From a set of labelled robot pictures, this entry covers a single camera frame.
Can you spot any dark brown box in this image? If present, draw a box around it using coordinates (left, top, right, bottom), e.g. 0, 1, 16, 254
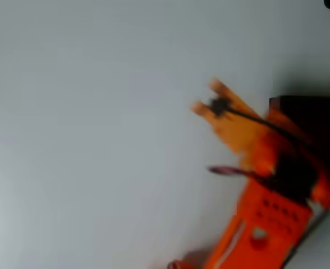
269, 95, 330, 183

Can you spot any black cable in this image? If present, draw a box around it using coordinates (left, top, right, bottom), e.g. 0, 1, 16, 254
209, 96, 314, 146

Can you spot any red white twisted wire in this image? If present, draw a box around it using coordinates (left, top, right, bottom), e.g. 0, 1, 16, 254
208, 165, 257, 178

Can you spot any orange forked bracket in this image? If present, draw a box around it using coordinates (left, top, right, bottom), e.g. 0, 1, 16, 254
190, 77, 269, 155

